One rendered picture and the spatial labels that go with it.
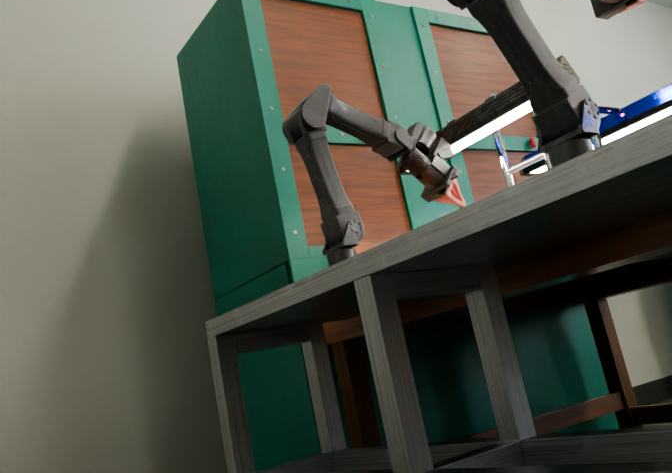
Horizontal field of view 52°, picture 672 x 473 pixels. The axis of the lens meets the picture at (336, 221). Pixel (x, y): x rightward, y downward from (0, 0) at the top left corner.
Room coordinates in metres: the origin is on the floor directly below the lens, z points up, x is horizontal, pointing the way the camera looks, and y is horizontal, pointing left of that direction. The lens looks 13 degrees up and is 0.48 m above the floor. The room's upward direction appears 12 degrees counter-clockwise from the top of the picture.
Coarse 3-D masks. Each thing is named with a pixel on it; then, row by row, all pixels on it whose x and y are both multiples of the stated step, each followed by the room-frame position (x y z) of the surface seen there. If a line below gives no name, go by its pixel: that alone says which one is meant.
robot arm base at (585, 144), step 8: (560, 144) 0.96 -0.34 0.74; (568, 144) 0.95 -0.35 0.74; (576, 144) 0.95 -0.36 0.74; (584, 144) 0.95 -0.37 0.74; (552, 152) 0.97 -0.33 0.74; (560, 152) 0.96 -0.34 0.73; (568, 152) 0.95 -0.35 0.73; (576, 152) 0.95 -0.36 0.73; (584, 152) 0.95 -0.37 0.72; (552, 160) 0.98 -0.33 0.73; (560, 160) 0.96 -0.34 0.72
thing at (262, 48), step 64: (256, 0) 1.95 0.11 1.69; (320, 0) 2.10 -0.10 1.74; (192, 64) 2.26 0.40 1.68; (256, 64) 1.93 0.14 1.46; (320, 64) 2.09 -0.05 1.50; (384, 64) 2.24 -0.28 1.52; (448, 64) 2.44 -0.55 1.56; (192, 128) 2.33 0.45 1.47; (256, 128) 1.97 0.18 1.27; (512, 128) 2.60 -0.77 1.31; (256, 192) 2.02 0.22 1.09; (384, 192) 2.18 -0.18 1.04; (256, 256) 2.08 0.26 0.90; (320, 256) 1.99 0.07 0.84
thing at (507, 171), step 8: (456, 120) 1.80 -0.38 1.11; (536, 128) 1.78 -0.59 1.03; (496, 136) 1.90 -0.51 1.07; (496, 144) 1.90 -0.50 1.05; (504, 152) 1.90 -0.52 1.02; (504, 160) 1.90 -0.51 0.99; (528, 160) 1.83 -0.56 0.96; (536, 160) 1.81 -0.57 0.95; (504, 168) 1.90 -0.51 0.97; (512, 168) 1.88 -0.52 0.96; (520, 168) 1.86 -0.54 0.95; (504, 176) 1.90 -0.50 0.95; (512, 184) 1.90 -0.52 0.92
